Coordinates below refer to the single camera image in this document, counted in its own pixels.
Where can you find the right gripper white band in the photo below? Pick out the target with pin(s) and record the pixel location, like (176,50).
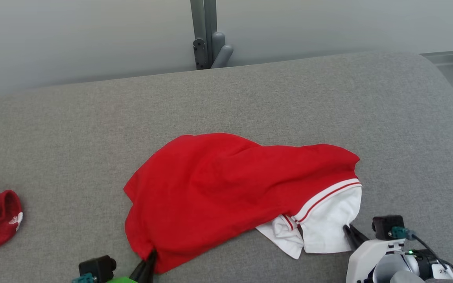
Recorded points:
(362,261)

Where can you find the grey fabric sofa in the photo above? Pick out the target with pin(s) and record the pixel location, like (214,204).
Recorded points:
(250,102)

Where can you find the red and white jersey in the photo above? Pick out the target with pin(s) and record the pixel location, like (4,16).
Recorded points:
(218,188)

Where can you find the teal camera connector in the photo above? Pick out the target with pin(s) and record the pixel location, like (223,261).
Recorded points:
(84,279)
(399,232)

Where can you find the grey metal partition post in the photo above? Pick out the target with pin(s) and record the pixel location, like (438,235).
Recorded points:
(203,23)

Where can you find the teal right camera connector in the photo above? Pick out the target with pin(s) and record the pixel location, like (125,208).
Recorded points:
(399,232)

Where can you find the teal left camera connector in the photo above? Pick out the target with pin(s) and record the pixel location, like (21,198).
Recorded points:
(84,279)

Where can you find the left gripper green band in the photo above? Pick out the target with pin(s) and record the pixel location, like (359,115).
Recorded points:
(120,280)

